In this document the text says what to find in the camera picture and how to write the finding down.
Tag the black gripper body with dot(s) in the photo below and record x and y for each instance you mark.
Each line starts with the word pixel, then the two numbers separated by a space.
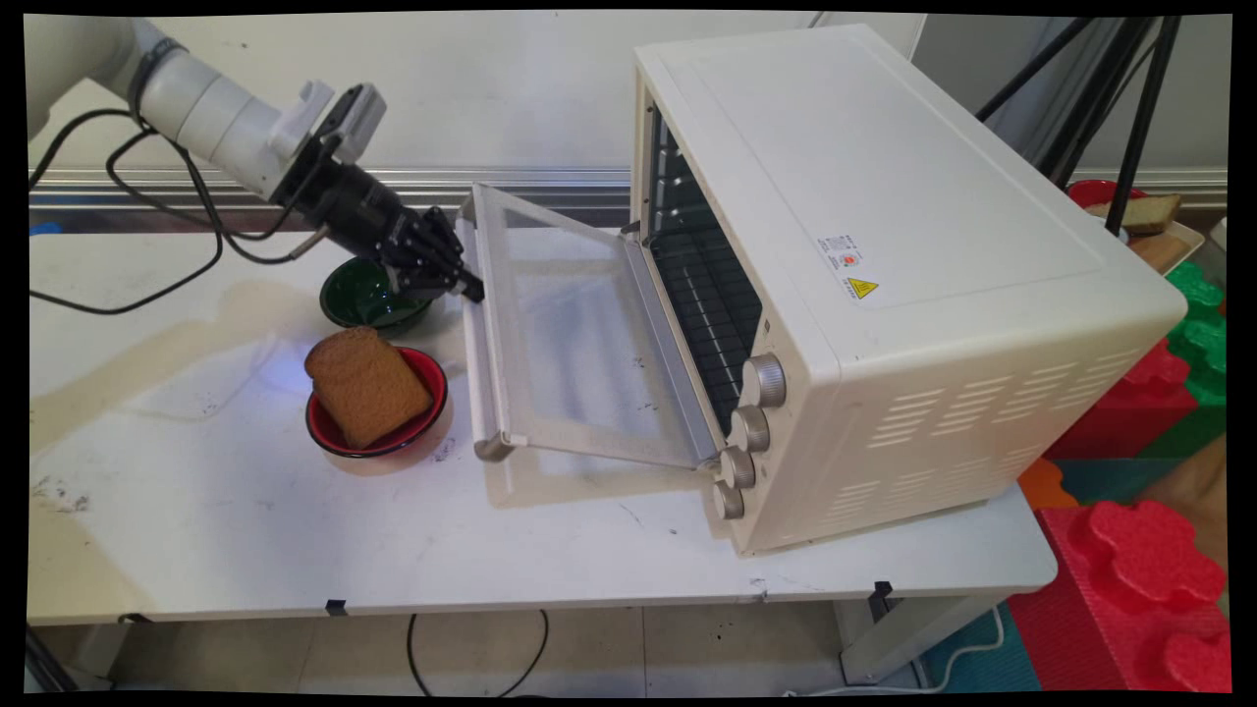
pixel 358 216

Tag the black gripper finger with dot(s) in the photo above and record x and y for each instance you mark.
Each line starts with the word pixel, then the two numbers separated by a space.
pixel 449 245
pixel 432 283

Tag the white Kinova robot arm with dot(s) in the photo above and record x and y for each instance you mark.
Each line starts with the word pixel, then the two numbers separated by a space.
pixel 211 108

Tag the green bowl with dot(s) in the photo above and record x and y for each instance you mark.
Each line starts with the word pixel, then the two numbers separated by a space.
pixel 363 299

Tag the red bowl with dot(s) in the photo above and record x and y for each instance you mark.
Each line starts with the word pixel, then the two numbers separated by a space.
pixel 429 378

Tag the large silver oven knob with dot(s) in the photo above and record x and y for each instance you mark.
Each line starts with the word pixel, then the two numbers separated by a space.
pixel 766 381

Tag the white label sticker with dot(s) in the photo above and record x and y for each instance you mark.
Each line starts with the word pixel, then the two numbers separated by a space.
pixel 842 253

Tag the yellow warning sticker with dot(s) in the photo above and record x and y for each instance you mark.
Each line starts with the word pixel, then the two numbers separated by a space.
pixel 863 289

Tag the cream toaster oven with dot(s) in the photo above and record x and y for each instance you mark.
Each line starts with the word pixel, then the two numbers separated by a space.
pixel 884 177

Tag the white table leg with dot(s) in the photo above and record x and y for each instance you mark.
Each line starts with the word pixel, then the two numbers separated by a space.
pixel 894 638

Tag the red plate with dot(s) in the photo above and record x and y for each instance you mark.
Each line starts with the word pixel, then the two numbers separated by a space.
pixel 1085 191

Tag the orange foam block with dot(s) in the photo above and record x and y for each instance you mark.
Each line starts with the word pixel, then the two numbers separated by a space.
pixel 1046 486

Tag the teal floor mat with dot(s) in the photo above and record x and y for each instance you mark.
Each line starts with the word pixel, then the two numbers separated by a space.
pixel 982 658

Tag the small red foam block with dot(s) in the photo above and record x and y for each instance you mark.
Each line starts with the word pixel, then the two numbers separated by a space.
pixel 1129 412

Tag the teal foam block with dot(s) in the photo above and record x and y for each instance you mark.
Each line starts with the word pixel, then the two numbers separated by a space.
pixel 1110 479

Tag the light brown bread slice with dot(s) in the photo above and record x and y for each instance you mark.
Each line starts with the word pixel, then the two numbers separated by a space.
pixel 1149 211

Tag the black tripod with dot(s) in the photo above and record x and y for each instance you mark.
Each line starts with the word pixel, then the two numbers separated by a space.
pixel 1144 118

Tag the cream tray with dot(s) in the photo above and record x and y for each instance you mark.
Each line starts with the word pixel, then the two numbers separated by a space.
pixel 1164 250

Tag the green foam block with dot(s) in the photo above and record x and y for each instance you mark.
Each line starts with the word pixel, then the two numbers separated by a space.
pixel 1203 344

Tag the large red foam block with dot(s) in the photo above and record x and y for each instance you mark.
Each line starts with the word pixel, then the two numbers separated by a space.
pixel 1129 589

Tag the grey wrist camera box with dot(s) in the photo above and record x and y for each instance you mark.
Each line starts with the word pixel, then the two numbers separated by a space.
pixel 358 118

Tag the aluminium wall rail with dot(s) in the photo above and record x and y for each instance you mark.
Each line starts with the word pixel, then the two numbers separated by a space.
pixel 550 187

